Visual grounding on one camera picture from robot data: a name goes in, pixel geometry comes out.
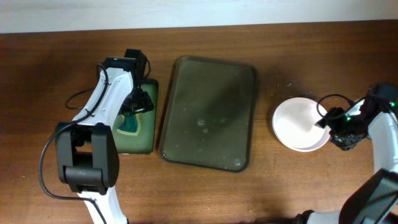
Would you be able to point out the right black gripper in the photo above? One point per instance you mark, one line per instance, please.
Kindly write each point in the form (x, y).
(331, 119)

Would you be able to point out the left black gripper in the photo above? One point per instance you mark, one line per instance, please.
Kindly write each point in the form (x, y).
(147, 104)

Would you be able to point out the green and yellow sponge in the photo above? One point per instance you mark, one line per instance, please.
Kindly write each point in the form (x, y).
(129, 125)

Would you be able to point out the pinkish white plate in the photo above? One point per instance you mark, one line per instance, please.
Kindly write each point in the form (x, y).
(294, 124)

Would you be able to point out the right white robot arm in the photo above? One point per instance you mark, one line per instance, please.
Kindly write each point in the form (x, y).
(374, 200)

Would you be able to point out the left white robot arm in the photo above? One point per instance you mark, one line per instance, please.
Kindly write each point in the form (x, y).
(87, 156)

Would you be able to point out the small black water tray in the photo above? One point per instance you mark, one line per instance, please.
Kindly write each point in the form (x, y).
(143, 143)

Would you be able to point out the large dark serving tray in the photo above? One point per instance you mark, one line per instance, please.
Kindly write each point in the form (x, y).
(209, 117)

